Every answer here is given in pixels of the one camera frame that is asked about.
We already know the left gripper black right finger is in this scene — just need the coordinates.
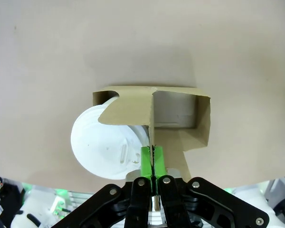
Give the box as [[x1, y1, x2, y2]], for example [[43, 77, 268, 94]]
[[153, 145, 270, 228]]

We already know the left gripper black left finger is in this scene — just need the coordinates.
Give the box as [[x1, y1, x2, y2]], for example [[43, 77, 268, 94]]
[[51, 145, 155, 228]]

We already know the white plastic cup lid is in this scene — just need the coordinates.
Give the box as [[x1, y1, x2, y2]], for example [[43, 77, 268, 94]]
[[70, 96, 149, 181]]

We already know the small cardboard box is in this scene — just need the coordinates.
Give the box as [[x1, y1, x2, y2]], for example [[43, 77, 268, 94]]
[[92, 85, 212, 212]]

